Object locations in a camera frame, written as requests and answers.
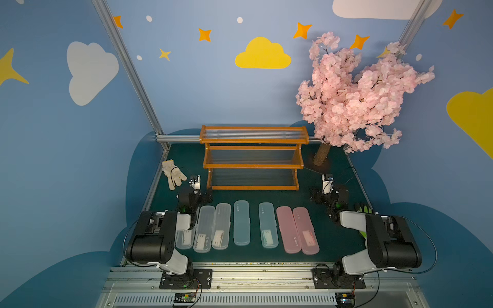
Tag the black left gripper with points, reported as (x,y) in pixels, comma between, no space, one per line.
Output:
(202,196)

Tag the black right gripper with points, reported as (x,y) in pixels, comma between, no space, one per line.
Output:
(321,196)

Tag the pink pencil case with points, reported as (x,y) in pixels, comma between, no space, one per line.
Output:
(306,231)
(288,229)

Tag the light blue pencil case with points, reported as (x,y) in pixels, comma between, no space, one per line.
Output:
(241,223)
(268,225)

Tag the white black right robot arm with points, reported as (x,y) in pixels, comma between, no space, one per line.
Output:
(389,242)

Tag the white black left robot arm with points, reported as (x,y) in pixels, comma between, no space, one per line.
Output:
(152,242)

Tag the clear pencil case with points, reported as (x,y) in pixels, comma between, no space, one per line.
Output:
(222,224)
(204,229)
(185,238)

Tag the orange three-tier shelf rack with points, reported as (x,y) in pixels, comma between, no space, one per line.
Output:
(253,158)

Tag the green black work glove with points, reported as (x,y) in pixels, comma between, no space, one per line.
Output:
(366,209)

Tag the beige knit work glove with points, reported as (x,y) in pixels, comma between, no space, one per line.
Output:
(173,174)

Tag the pink blossom artificial tree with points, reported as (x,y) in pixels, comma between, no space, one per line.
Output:
(348,110)

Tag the left green circuit board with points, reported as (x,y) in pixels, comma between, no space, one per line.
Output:
(184,299)

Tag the right circuit board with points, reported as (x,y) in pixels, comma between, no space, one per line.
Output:
(345,300)

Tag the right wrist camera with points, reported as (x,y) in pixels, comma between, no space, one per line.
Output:
(327,184)

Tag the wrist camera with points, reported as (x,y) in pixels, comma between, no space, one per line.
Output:
(327,184)
(195,182)

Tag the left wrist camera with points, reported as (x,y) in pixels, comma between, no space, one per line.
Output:
(195,182)

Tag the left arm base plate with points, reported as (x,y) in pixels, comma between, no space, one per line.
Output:
(200,279)

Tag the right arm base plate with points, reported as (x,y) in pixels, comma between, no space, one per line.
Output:
(324,278)

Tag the aluminium front rail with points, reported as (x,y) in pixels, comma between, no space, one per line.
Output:
(258,285)

